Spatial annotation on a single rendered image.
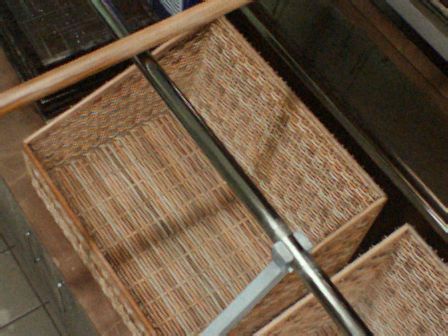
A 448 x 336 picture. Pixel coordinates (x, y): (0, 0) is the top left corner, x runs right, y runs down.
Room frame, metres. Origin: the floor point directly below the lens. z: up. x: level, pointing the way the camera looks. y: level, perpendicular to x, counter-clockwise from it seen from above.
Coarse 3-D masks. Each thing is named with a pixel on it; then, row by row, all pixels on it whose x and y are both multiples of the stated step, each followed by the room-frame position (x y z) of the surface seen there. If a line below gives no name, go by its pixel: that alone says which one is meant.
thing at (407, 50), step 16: (352, 0) 1.03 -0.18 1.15; (368, 0) 1.01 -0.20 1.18; (384, 0) 1.01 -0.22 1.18; (368, 16) 1.00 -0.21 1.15; (384, 16) 0.98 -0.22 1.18; (400, 16) 0.98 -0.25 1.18; (384, 32) 0.97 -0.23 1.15; (400, 32) 0.95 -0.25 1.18; (416, 32) 0.95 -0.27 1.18; (400, 48) 0.94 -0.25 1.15; (416, 48) 0.92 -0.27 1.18; (432, 48) 0.92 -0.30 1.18; (416, 64) 0.91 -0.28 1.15; (432, 64) 0.89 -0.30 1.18; (432, 80) 0.88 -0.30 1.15
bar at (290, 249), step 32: (96, 0) 0.96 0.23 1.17; (128, 32) 0.90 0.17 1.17; (160, 96) 0.79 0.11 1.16; (192, 128) 0.73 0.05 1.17; (224, 160) 0.68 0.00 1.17; (256, 192) 0.63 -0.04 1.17; (288, 256) 0.54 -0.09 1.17; (256, 288) 0.52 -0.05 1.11; (320, 288) 0.50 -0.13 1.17; (224, 320) 0.49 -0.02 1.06; (352, 320) 0.46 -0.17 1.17
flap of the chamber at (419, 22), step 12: (396, 0) 0.78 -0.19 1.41; (408, 0) 0.78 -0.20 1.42; (444, 0) 0.79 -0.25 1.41; (408, 12) 0.77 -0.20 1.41; (420, 12) 0.76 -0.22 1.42; (420, 24) 0.75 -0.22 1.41; (432, 24) 0.74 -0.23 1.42; (432, 36) 0.73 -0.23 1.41; (444, 36) 0.72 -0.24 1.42; (444, 48) 0.71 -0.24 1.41
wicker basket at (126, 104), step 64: (192, 64) 1.23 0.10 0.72; (64, 128) 1.03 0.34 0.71; (128, 128) 1.12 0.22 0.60; (256, 128) 1.08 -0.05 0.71; (320, 128) 0.99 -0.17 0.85; (64, 192) 0.95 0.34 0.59; (128, 192) 0.97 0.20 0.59; (192, 192) 0.98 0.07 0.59; (320, 192) 0.92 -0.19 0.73; (128, 256) 0.82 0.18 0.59; (192, 256) 0.83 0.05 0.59; (256, 256) 0.84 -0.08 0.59; (320, 256) 0.76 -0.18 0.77; (128, 320) 0.66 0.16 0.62; (192, 320) 0.69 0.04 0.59; (256, 320) 0.68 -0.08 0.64
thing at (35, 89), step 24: (216, 0) 0.95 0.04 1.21; (240, 0) 0.96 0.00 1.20; (168, 24) 0.89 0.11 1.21; (192, 24) 0.91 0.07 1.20; (120, 48) 0.84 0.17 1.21; (144, 48) 0.85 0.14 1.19; (48, 72) 0.78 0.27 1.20; (72, 72) 0.79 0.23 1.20; (96, 72) 0.80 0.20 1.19; (0, 96) 0.73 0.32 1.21; (24, 96) 0.74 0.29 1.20
